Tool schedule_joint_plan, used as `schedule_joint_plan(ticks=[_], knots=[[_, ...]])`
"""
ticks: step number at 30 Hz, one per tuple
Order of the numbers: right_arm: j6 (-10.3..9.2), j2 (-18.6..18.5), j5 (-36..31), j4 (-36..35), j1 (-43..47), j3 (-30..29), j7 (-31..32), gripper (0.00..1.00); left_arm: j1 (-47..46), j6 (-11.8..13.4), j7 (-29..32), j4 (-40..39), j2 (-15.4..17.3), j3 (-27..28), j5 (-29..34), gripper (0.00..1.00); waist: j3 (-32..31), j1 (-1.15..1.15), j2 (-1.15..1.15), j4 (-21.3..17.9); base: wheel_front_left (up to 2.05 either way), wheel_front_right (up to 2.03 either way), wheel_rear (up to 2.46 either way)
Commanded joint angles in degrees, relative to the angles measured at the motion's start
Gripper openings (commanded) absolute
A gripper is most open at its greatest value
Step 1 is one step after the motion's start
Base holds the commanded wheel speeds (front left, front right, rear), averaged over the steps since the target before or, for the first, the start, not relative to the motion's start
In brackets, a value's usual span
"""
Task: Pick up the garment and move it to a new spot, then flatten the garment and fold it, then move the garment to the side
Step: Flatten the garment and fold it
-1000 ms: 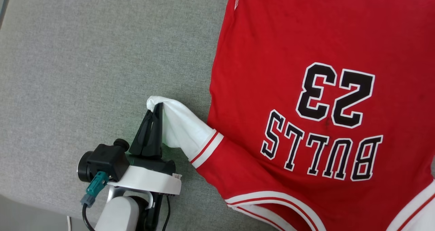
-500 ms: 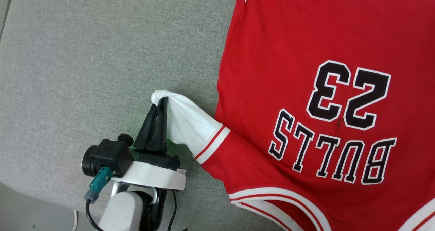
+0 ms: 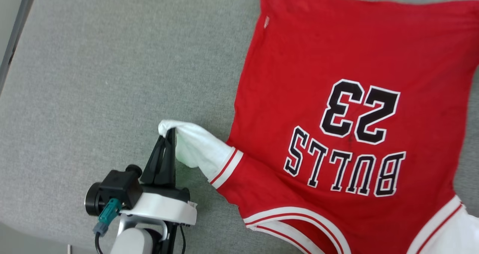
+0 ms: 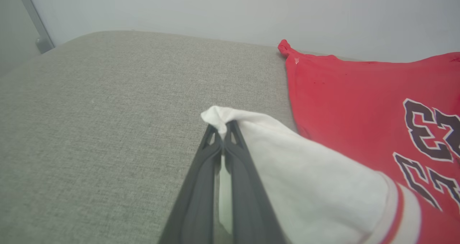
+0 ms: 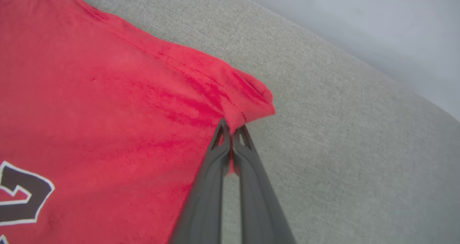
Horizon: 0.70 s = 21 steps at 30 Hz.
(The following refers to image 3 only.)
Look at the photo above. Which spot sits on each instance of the red white Bulls jersey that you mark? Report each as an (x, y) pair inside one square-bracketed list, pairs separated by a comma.
[(336, 97)]

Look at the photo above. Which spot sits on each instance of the grey fabric sofa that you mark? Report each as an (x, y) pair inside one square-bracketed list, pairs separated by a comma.
[(112, 59)]

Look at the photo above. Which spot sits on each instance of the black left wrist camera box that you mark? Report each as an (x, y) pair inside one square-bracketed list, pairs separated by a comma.
[(119, 184)]

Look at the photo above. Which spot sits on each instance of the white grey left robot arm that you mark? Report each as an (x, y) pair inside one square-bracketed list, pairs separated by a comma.
[(134, 241)]

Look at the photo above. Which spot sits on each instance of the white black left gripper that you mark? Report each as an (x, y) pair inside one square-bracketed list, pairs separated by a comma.
[(164, 207)]

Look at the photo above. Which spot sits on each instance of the grey metal sofa frame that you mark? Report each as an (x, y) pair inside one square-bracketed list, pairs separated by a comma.
[(15, 33)]

